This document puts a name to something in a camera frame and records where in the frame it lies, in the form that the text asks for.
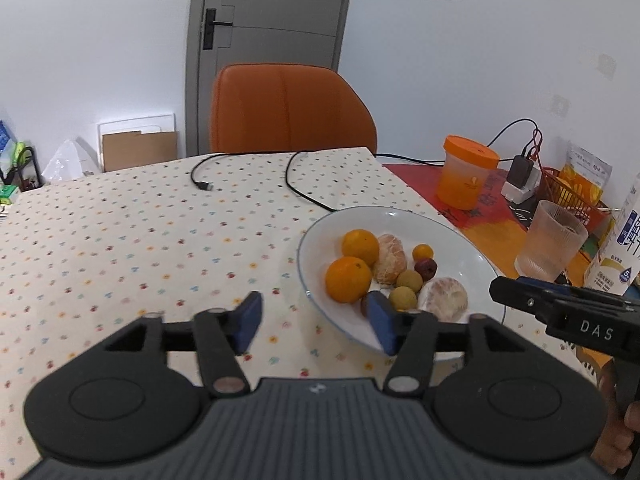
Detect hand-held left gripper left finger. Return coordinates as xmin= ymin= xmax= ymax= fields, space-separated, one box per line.
xmin=100 ymin=291 xmax=264 ymax=399

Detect brown cardboard sheet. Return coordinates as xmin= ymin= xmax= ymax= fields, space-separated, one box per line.
xmin=101 ymin=131 xmax=180 ymax=172

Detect person's right hand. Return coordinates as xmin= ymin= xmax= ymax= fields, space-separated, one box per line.
xmin=590 ymin=372 xmax=640 ymax=476

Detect large orange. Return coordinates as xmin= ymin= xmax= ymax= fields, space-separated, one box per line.
xmin=325 ymin=256 xmax=373 ymax=305

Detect medium orange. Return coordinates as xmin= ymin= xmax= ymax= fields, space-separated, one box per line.
xmin=341 ymin=229 xmax=381 ymax=267

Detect white plate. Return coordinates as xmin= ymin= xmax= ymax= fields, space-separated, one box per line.
xmin=297 ymin=205 xmax=507 ymax=361

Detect white milk carton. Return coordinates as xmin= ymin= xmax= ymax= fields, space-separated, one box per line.
xmin=582 ymin=172 xmax=640 ymax=297

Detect pale peeled citrus piece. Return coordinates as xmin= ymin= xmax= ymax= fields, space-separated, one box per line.
xmin=417 ymin=276 xmax=469 ymax=321

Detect red wire basket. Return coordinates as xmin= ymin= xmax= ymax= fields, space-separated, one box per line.
xmin=540 ymin=166 xmax=613 ymax=233

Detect black door lock handle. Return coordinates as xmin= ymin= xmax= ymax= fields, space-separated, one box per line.
xmin=202 ymin=7 xmax=235 ymax=51

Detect floral tablecloth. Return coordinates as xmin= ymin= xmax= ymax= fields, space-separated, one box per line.
xmin=0 ymin=146 xmax=501 ymax=480

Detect blue bag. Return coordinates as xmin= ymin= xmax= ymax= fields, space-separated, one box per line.
xmin=0 ymin=120 xmax=18 ymax=171

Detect orange lidded cup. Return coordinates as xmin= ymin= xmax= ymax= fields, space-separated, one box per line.
xmin=436 ymin=135 xmax=501 ymax=211

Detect cardboard boards against wall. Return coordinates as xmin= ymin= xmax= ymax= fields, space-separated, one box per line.
xmin=96 ymin=112 xmax=177 ymax=173

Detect ribbed glass tumbler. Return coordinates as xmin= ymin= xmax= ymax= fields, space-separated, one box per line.
xmin=515 ymin=200 xmax=590 ymax=283

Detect peeled orange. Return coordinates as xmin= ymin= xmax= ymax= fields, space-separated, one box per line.
xmin=372 ymin=233 xmax=408 ymax=286

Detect black plug cable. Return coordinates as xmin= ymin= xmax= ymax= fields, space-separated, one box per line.
xmin=190 ymin=151 xmax=341 ymax=212

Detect black charger cable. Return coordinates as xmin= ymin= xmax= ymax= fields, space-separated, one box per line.
xmin=375 ymin=119 xmax=538 ymax=167

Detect white plastic bag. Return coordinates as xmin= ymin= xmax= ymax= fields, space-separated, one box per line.
xmin=42 ymin=137 xmax=98 ymax=186

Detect orange chair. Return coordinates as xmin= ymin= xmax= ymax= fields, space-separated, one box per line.
xmin=209 ymin=63 xmax=378 ymax=155

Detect grey door with black lock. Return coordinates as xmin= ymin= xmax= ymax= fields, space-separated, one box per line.
xmin=185 ymin=0 xmax=357 ymax=156

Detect white power socket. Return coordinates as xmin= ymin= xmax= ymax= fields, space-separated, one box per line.
xmin=501 ymin=167 xmax=543 ymax=206

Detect black charger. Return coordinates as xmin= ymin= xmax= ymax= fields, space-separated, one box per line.
xmin=509 ymin=156 xmax=535 ymax=188

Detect red cable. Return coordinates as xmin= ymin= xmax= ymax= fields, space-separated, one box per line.
xmin=525 ymin=127 xmax=546 ymax=166

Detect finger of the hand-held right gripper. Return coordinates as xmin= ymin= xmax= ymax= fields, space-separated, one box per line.
xmin=489 ymin=276 xmax=566 ymax=323
xmin=516 ymin=275 xmax=636 ymax=307

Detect red cloth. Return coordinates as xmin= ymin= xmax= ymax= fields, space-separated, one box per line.
xmin=382 ymin=162 xmax=616 ymax=376

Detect black rack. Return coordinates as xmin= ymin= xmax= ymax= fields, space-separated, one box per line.
xmin=0 ymin=146 xmax=43 ymax=193

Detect white snack bag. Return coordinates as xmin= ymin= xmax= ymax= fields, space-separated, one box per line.
xmin=565 ymin=141 xmax=613 ymax=196

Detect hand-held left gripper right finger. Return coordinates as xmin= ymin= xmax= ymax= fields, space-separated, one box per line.
xmin=367 ymin=290 xmax=538 ymax=396

